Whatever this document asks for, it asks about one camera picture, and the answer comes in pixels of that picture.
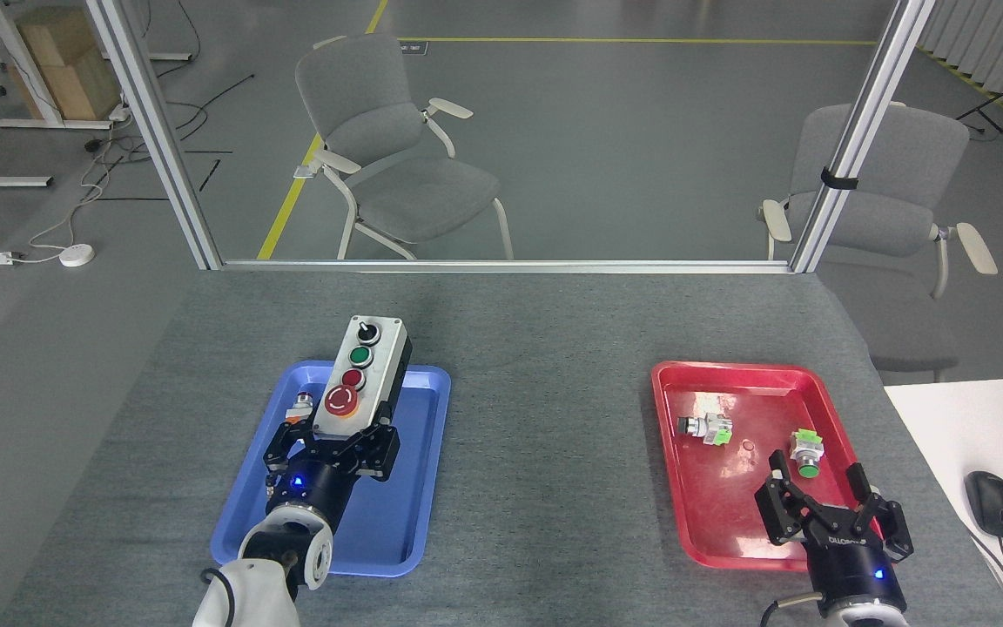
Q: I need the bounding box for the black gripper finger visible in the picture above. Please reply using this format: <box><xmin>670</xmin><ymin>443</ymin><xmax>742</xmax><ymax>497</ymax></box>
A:
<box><xmin>754</xmin><ymin>450</ymin><xmax>826</xmax><ymax>547</ymax></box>
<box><xmin>845</xmin><ymin>462</ymin><xmax>913</xmax><ymax>563</ymax></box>
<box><xmin>340</xmin><ymin>418</ymin><xmax>401</xmax><ymax>482</ymax></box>
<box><xmin>262</xmin><ymin>421</ymin><xmax>315</xmax><ymax>489</ymax></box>

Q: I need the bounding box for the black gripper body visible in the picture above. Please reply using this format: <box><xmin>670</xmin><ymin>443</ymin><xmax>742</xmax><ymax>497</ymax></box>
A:
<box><xmin>266</xmin><ymin>462</ymin><xmax>354</xmax><ymax>532</ymax></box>
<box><xmin>806</xmin><ymin>531</ymin><xmax>907</xmax><ymax>615</ymax></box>

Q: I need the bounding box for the grey control box with buttons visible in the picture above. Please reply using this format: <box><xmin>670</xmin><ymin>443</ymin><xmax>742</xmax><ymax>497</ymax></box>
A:
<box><xmin>312</xmin><ymin>315</ymin><xmax>413</xmax><ymax>441</ymax></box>

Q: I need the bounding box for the green push button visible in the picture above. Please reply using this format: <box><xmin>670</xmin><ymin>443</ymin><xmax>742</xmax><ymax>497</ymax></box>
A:
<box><xmin>790</xmin><ymin>428</ymin><xmax>825</xmax><ymax>479</ymax></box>

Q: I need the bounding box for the brown cardboard box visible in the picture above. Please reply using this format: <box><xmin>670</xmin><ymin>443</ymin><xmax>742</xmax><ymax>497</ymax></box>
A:
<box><xmin>10</xmin><ymin>7</ymin><xmax>124</xmax><ymax>121</ymax></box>

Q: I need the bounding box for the blue plastic tray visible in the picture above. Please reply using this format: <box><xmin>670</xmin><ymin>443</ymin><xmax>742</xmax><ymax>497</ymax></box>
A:
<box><xmin>210</xmin><ymin>361</ymin><xmax>452</xmax><ymax>578</ymax></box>

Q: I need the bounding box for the red plastic tray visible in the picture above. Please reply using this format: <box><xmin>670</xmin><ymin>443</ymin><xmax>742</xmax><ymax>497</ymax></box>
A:
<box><xmin>650</xmin><ymin>361</ymin><xmax>890</xmax><ymax>571</ymax></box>

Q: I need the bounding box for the black computer mouse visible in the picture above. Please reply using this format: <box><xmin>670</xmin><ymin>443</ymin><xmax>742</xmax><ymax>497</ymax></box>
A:
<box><xmin>964</xmin><ymin>470</ymin><xmax>1003</xmax><ymax>539</ymax></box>

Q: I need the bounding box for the white side table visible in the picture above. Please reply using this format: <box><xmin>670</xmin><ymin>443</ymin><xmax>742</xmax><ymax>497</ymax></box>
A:
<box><xmin>883</xmin><ymin>376</ymin><xmax>1003</xmax><ymax>627</ymax></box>

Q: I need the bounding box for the grey felt table cloth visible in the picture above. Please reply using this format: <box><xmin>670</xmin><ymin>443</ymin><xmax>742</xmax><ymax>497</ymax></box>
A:
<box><xmin>0</xmin><ymin>270</ymin><xmax>1003</xmax><ymax>627</ymax></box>

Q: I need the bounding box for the silver aluminium crossbar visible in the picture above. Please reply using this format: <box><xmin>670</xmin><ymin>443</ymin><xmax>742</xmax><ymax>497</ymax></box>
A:
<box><xmin>219</xmin><ymin>259</ymin><xmax>794</xmax><ymax>275</ymax></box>

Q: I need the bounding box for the grey chair with white armrests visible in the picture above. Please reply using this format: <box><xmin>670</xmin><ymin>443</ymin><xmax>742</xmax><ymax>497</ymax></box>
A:
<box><xmin>759</xmin><ymin>103</ymin><xmax>999</xmax><ymax>301</ymax></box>

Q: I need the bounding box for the white pleated curtain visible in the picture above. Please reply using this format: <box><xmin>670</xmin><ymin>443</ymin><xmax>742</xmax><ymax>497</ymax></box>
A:
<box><xmin>915</xmin><ymin>0</ymin><xmax>1003</xmax><ymax>145</ymax></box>

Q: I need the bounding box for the black-headed switch with green block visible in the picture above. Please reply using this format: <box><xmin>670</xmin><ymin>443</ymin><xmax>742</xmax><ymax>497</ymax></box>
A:
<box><xmin>677</xmin><ymin>412</ymin><xmax>734</xmax><ymax>447</ymax></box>

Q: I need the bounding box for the grey chair with white frame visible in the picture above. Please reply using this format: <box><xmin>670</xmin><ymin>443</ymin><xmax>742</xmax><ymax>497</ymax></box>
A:
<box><xmin>294</xmin><ymin>35</ymin><xmax>515</xmax><ymax>261</ymax></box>

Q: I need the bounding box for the white floor cable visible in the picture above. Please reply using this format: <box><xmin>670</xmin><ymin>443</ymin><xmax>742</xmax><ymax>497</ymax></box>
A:
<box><xmin>27</xmin><ymin>113</ymin><xmax>132</xmax><ymax>255</ymax></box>

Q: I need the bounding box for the black floor cable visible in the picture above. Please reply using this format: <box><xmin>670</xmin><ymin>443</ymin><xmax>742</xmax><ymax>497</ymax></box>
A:
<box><xmin>84</xmin><ymin>0</ymin><xmax>259</xmax><ymax>175</ymax></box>

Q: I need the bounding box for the silver aluminium post with strap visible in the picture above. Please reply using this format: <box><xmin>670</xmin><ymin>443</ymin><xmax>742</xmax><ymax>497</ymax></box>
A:
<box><xmin>789</xmin><ymin>0</ymin><xmax>938</xmax><ymax>273</ymax></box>

